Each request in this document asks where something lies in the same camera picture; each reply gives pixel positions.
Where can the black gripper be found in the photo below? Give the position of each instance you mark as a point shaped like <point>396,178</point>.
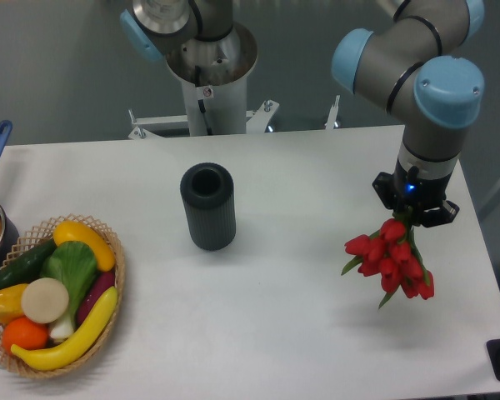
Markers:
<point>406,188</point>

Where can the red tulip bouquet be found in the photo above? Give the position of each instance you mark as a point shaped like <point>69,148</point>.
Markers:
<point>391,253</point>

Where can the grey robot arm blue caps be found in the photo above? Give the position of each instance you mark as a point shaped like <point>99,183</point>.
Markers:
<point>408,71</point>

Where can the dark grey ribbed vase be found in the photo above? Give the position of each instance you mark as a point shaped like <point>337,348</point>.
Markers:
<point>207,192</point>

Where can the purple eggplant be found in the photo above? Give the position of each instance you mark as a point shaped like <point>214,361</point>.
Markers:
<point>103,282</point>

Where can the green bok choy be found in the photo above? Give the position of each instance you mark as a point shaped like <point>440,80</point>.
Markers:
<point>74,265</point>

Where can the yellow squash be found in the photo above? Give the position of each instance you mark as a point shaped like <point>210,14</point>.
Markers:
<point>72,231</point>

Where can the woven wicker basket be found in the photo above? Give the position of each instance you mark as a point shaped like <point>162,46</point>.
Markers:
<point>40,234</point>

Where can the beige round disc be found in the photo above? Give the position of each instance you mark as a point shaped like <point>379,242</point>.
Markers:
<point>44,300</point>

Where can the green cucumber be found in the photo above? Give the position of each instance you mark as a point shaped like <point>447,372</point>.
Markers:
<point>26,267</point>

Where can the yellow banana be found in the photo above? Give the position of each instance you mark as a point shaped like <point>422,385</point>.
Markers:
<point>78,343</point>

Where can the orange fruit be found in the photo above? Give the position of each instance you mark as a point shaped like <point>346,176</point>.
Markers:
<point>24,333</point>

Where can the yellow bell pepper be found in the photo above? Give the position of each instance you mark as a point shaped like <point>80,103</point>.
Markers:
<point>11,303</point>

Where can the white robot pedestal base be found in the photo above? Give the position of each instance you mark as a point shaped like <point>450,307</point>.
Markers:
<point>213,78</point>

